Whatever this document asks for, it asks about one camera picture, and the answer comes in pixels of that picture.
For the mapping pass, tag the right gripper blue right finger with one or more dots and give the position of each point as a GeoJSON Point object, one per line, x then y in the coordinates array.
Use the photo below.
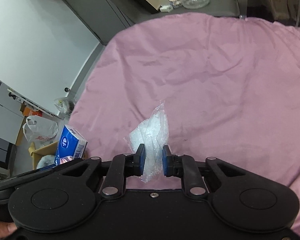
{"type": "Point", "coordinates": [185, 168]}

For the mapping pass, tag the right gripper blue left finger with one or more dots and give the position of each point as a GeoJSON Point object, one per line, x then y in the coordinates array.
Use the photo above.
{"type": "Point", "coordinates": [119, 169]}

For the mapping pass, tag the blue tissue pack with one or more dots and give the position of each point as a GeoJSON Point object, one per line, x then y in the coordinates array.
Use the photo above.
{"type": "Point", "coordinates": [70, 146]}

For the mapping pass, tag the clear plastic bag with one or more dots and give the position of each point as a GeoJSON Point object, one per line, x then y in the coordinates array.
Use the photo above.
{"type": "Point", "coordinates": [154, 134]}

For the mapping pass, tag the grey fluffy plush ball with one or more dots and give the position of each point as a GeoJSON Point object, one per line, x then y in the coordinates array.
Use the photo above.
{"type": "Point", "coordinates": [46, 161]}

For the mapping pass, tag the person's left hand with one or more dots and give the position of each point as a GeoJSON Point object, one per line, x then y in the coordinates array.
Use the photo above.
{"type": "Point", "coordinates": [6, 229]}

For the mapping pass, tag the brown cardboard box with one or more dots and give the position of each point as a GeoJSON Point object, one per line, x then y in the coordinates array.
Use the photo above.
{"type": "Point", "coordinates": [37, 154]}

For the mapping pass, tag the white plastic shopping bag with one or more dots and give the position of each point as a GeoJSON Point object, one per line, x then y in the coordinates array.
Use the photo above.
{"type": "Point", "coordinates": [37, 128]}

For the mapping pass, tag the small grey trash bag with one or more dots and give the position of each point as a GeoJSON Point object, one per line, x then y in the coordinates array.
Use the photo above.
{"type": "Point", "coordinates": [64, 105]}

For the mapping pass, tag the pink bed sheet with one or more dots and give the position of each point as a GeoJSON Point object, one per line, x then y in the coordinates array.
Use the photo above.
{"type": "Point", "coordinates": [231, 90]}

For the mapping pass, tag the white cabinet shelf unit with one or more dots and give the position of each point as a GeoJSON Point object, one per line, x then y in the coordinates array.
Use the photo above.
{"type": "Point", "coordinates": [11, 133]}

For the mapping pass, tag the small white box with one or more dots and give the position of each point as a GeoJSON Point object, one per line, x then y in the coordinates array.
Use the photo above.
{"type": "Point", "coordinates": [166, 8]}

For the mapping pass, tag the grey door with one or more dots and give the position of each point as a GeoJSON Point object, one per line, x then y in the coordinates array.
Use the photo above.
{"type": "Point", "coordinates": [105, 18]}

